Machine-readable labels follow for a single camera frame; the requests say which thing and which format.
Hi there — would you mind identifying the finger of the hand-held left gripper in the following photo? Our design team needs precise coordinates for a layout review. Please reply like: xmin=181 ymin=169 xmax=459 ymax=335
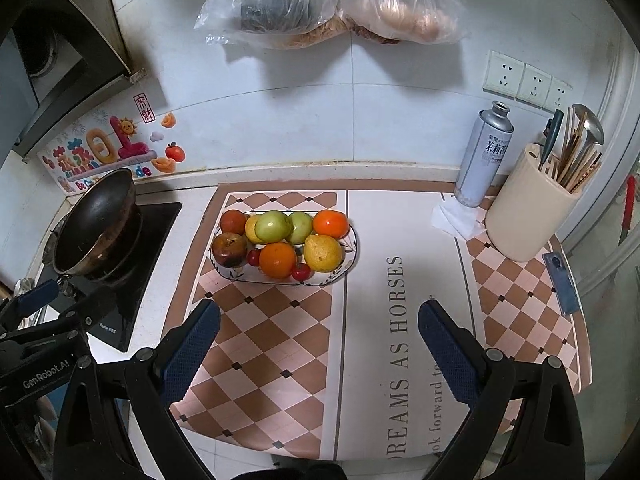
xmin=0 ymin=280 xmax=61 ymax=332
xmin=30 ymin=280 xmax=119 ymax=341

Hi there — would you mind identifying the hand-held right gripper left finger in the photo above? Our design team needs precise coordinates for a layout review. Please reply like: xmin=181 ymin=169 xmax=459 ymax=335
xmin=52 ymin=300 xmax=221 ymax=480

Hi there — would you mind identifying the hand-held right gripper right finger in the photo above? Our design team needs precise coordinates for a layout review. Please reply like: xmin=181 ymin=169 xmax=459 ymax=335
xmin=418 ymin=301 xmax=586 ymax=480

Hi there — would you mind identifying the brown round pear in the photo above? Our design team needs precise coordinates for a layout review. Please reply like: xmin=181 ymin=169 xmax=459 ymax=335
xmin=211 ymin=232 xmax=249 ymax=267

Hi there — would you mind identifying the orange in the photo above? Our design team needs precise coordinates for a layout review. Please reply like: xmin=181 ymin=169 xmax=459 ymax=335
xmin=259 ymin=242 xmax=298 ymax=279
xmin=313 ymin=209 xmax=349 ymax=239

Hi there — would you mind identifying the dark red tomato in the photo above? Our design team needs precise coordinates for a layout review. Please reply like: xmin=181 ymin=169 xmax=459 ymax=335
xmin=220 ymin=210 xmax=249 ymax=235

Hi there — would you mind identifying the floral oval plate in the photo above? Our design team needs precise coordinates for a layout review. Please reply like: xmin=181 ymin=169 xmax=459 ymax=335
xmin=209 ymin=210 xmax=360 ymax=288

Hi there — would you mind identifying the green apple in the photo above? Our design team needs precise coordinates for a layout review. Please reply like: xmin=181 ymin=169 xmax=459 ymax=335
xmin=256 ymin=211 xmax=293 ymax=243
xmin=287 ymin=211 xmax=315 ymax=245

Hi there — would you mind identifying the black frying pan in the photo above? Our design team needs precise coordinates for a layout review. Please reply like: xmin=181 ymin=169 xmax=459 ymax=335
xmin=52 ymin=167 xmax=143 ymax=286

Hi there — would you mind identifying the checkered counter mat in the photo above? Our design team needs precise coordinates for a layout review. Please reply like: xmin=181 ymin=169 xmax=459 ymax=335
xmin=170 ymin=182 xmax=588 ymax=461

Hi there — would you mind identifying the black induction cooktop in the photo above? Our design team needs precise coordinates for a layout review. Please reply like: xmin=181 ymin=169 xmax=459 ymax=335
xmin=37 ymin=202 xmax=183 ymax=353

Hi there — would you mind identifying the grey blue phone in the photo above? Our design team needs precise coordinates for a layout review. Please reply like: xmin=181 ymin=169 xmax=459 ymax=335
xmin=542 ymin=252 xmax=581 ymax=317

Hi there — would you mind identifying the white tissue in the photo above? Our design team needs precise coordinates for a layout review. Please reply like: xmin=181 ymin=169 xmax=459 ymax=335
xmin=431 ymin=199 xmax=488 ymax=241

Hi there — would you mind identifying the beige utensil holder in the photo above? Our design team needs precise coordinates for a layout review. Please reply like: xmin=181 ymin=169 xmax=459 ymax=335
xmin=485 ymin=142 xmax=581 ymax=263

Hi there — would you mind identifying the silver spray can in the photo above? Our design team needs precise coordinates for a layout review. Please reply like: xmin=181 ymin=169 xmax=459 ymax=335
xmin=454 ymin=101 xmax=515 ymax=209

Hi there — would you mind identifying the bundle of wooden chopsticks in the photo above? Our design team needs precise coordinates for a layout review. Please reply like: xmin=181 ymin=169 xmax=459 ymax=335
xmin=547 ymin=106 xmax=603 ymax=193

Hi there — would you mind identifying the range hood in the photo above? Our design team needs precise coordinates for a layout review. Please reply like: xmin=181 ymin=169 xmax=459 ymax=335
xmin=0 ymin=0 xmax=146 ymax=161

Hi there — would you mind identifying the metal ladle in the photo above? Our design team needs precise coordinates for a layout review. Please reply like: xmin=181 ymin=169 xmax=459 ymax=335
xmin=570 ymin=104 xmax=605 ymax=161

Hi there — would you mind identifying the clear bag with dark contents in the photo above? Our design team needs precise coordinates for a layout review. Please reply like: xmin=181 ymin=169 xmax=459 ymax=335
xmin=194 ymin=0 xmax=338 ymax=51

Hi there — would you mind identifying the clear bag with pale contents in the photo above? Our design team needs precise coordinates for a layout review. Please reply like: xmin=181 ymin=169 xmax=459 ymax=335
xmin=336 ymin=0 xmax=468 ymax=46

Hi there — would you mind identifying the colourful festive wall sticker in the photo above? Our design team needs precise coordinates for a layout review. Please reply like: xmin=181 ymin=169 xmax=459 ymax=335
xmin=37 ymin=110 xmax=157 ymax=193

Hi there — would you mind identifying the red handled tool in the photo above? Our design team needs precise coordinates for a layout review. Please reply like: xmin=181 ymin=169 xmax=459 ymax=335
xmin=619 ymin=175 xmax=638 ymax=247

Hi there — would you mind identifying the dark handled knife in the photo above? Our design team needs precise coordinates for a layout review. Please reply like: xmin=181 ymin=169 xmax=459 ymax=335
xmin=537 ymin=108 xmax=565 ymax=171

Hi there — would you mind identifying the white wall outlet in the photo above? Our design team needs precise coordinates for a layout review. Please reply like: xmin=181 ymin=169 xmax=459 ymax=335
xmin=515 ymin=64 xmax=553 ymax=108
xmin=545 ymin=79 xmax=573 ymax=113
xmin=482 ymin=50 xmax=526 ymax=98

